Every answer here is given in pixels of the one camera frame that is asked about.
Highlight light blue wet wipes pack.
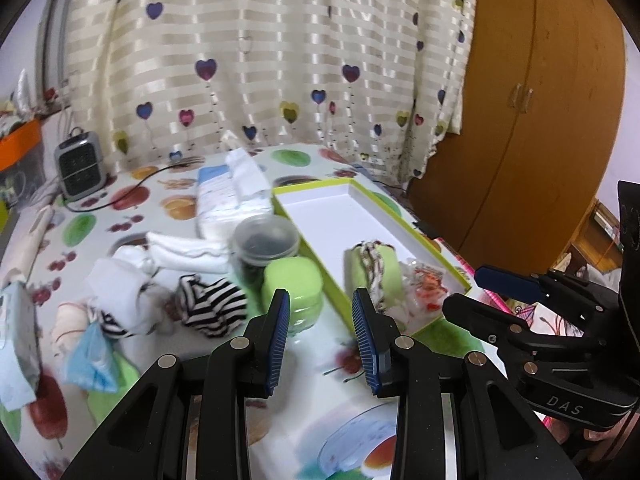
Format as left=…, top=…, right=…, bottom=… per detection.
left=0, top=282, right=43, bottom=408

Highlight black heater cable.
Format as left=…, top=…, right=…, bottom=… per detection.
left=62, top=157, right=208, bottom=213

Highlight white folded towel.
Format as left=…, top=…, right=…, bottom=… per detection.
left=146, top=231, right=236, bottom=273

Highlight beige sock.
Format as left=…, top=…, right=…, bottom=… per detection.
left=50, top=305, right=96, bottom=361

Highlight brown wooden wardrobe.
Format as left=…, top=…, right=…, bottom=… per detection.
left=405, top=0, right=628, bottom=271

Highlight blue face mask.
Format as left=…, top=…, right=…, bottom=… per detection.
left=62, top=322, right=121, bottom=393

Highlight small wooden shelf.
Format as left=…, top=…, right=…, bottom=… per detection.
left=550, top=200, right=626, bottom=281

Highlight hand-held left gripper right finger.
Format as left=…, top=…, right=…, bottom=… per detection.
left=351, top=287, right=583, bottom=480

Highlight green cloth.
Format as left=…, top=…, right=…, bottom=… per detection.
left=345, top=241, right=401, bottom=321

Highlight striped curtain with heart print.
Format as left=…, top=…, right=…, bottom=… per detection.
left=62, top=0, right=481, bottom=183

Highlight white box with green rim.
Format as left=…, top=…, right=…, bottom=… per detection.
left=271, top=177, right=473, bottom=336

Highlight grey window frame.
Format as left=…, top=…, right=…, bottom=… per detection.
left=37, top=0, right=76, bottom=96

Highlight white and blue tissue pack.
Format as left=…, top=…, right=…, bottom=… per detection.
left=195, top=147, right=273, bottom=238

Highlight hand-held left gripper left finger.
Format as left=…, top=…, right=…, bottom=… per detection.
left=60, top=290, right=292, bottom=480

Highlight white paper roll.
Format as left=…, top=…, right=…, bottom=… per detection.
left=10, top=205, right=66, bottom=271

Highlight grey space heater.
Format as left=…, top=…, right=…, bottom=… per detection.
left=54, top=127, right=107, bottom=201

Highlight clear plastic bag orange contents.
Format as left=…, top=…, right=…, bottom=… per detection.
left=395, top=257, right=448, bottom=333

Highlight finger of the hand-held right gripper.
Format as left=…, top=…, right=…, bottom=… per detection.
left=442, top=292, right=541, bottom=381
left=474, top=265, right=621, bottom=331

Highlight clear plastic jar dark contents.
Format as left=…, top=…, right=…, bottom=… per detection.
left=231, top=215, right=301, bottom=301

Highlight green round lid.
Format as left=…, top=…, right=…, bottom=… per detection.
left=262, top=256, right=326, bottom=336

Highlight black and white striped sock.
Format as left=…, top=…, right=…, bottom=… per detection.
left=176, top=274, right=249, bottom=338
left=97, top=310, right=141, bottom=341

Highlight orange lidded storage box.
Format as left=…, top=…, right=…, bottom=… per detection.
left=0, top=120, right=43, bottom=211

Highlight pile of assorted packets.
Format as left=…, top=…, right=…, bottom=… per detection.
left=0, top=67, right=61, bottom=133

